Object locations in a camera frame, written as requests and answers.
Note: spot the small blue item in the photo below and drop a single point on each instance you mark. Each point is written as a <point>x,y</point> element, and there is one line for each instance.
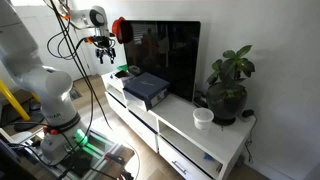
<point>208,156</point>

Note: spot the green plastic tray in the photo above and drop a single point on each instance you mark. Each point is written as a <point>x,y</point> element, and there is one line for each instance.
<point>122,67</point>

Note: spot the black flat screen television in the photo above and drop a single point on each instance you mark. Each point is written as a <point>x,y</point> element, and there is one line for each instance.
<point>163,56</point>

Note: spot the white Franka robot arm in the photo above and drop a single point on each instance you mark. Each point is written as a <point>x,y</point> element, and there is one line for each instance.
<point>33,66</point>

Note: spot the grey shoe box base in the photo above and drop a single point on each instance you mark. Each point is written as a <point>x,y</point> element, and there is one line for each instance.
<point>140,101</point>

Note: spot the potted green plant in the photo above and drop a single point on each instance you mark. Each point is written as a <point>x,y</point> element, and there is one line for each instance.
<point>228,90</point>

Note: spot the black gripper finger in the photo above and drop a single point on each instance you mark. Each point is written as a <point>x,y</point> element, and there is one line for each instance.
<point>112,56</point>
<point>100,56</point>

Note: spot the dark book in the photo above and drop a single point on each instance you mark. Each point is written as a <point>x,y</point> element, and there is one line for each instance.
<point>146,85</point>

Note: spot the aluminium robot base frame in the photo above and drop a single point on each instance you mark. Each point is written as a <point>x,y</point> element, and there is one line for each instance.
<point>100,146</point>

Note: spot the black power adapter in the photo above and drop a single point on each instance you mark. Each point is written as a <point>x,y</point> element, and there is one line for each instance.
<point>248,113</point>

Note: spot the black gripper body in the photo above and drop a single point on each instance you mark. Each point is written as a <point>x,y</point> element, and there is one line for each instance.
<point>103,42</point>

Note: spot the white plastic cup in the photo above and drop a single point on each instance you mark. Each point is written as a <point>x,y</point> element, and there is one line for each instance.
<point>202,118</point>

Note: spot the yellow pole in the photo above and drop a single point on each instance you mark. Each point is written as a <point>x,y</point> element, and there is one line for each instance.
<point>15,101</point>

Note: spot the open white cardboard box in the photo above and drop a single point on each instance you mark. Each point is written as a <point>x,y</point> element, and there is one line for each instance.
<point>121,78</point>

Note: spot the white TV cabinet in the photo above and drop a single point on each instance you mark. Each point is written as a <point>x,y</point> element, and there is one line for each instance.
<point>186,133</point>

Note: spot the floor vent grille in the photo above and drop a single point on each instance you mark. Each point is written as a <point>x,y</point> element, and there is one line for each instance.
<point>75,94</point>

